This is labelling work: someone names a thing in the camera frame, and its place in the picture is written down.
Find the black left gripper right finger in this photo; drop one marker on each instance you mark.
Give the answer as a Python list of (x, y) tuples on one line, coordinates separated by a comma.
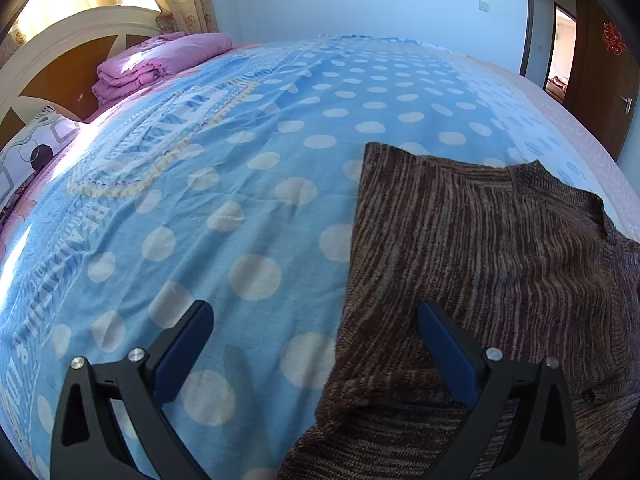
[(542, 439)]

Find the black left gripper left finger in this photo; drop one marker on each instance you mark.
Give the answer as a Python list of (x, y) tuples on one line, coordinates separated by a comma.
[(87, 442)]

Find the brown knitted sweater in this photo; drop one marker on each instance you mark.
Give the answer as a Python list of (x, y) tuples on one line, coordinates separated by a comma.
[(522, 261)]

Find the blue pink dotted bed sheet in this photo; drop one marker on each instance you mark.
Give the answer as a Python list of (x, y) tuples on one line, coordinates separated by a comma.
[(235, 182)]

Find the patterned white pillow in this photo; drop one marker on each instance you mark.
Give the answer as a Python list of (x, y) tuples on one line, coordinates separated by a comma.
[(31, 149)]

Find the folded pink blanket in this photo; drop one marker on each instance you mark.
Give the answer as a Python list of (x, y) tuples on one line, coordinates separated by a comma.
[(156, 58)]

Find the white and wood headboard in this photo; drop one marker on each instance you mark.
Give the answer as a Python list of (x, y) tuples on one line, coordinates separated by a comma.
[(57, 67)]

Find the brown wooden door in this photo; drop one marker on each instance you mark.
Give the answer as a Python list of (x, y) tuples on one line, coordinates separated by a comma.
[(597, 80)]

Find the red double happiness decal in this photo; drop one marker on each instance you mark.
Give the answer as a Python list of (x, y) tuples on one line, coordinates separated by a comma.
[(612, 39)]

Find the silver door handle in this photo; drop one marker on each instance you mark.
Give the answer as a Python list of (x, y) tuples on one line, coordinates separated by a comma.
[(628, 103)]

